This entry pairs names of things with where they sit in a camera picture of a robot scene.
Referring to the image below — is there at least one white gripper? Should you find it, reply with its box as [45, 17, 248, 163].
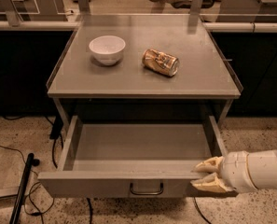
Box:
[191, 151, 256, 193]

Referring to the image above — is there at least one grey top drawer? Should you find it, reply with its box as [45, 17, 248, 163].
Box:
[38, 116, 227, 198]

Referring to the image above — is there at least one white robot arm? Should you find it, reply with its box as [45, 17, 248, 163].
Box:
[191, 149, 277, 193]

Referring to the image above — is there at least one grey drawer cabinet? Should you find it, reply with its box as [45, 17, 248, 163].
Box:
[48, 14, 242, 118]

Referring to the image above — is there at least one crushed gold soda can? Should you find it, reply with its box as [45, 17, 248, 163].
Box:
[142, 49, 179, 77]

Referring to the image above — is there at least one white ceramic bowl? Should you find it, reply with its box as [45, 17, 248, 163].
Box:
[89, 35, 126, 65]

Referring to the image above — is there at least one black pole on floor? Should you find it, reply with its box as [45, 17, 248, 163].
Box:
[9, 153, 35, 224]

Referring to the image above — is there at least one black floor cable right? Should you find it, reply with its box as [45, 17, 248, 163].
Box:
[192, 197, 213, 224]

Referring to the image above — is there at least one black floor cable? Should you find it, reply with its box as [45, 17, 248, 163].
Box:
[192, 197, 213, 224]
[44, 115, 93, 224]

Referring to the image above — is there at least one black floor cable left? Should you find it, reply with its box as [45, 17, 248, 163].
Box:
[44, 115, 93, 224]

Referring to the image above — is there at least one thin black looped cable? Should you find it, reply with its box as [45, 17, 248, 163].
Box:
[0, 137, 56, 224]

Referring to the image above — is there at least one white horizontal rail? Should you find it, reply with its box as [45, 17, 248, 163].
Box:
[0, 21, 277, 34]

